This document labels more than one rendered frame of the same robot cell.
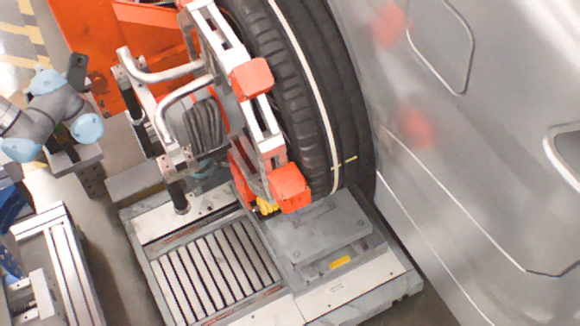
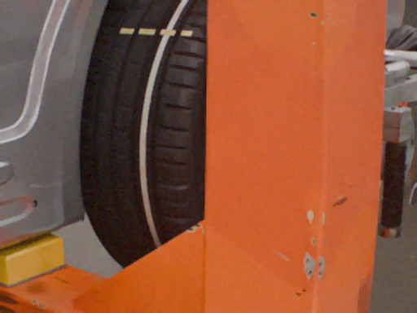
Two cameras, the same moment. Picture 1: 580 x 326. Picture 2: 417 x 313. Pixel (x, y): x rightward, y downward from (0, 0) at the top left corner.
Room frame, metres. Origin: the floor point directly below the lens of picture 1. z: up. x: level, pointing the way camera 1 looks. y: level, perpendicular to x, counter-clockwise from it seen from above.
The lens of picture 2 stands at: (2.32, 1.38, 1.21)
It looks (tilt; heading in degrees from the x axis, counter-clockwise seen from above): 15 degrees down; 236
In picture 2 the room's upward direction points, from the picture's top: 1 degrees clockwise
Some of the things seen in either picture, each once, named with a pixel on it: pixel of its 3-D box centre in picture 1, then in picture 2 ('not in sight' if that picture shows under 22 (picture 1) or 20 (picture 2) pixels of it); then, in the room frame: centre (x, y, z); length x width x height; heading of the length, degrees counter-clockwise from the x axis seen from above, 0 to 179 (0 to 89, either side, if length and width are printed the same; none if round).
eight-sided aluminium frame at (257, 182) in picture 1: (232, 103); not in sight; (1.20, 0.13, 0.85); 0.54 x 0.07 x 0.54; 20
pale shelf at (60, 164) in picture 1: (61, 122); not in sight; (1.59, 0.76, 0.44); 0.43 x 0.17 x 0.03; 20
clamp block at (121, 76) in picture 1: (131, 72); (380, 120); (1.29, 0.38, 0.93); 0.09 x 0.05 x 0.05; 110
